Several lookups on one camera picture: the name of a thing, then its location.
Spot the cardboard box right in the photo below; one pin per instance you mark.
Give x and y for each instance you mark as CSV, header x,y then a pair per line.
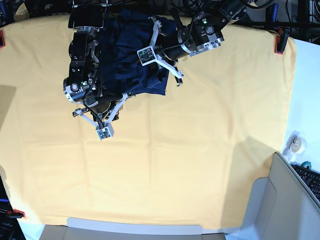
x,y
281,207

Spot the red clamp bottom left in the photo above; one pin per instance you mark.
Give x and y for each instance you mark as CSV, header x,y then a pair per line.
x,y
15,214

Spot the red clamp top left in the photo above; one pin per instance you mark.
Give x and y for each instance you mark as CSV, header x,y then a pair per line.
x,y
2,39

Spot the yellow table cloth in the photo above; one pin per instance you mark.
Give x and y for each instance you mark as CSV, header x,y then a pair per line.
x,y
189,157

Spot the black keyboard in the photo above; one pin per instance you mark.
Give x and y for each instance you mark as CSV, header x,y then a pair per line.
x,y
311,180

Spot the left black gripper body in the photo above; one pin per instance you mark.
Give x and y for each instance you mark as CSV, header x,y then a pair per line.
x,y
169,48

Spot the clear tape dispenser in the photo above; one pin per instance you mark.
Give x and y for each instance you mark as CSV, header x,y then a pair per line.
x,y
294,146

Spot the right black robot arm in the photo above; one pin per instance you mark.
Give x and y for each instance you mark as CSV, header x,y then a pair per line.
x,y
84,84

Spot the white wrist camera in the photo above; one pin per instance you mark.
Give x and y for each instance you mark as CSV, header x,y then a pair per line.
x,y
146,55
105,132

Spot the red clamp top right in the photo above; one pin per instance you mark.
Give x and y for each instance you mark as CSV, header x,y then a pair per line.
x,y
281,40

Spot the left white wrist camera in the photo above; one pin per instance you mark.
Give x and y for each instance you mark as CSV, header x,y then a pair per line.
x,y
146,55

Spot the green tape roll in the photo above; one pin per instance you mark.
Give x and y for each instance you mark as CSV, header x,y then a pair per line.
x,y
306,165

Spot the red clamp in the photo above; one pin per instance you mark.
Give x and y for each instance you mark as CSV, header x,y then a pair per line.
x,y
281,40
15,214
2,39

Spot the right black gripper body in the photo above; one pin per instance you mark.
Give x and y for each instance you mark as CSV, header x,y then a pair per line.
x,y
102,110

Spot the navy blue long-sleeve shirt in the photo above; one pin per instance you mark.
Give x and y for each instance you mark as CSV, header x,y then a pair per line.
x,y
120,68

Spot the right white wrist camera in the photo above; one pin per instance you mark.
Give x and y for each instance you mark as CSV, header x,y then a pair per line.
x,y
105,132

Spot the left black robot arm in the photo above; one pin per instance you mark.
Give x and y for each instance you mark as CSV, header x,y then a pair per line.
x,y
204,33

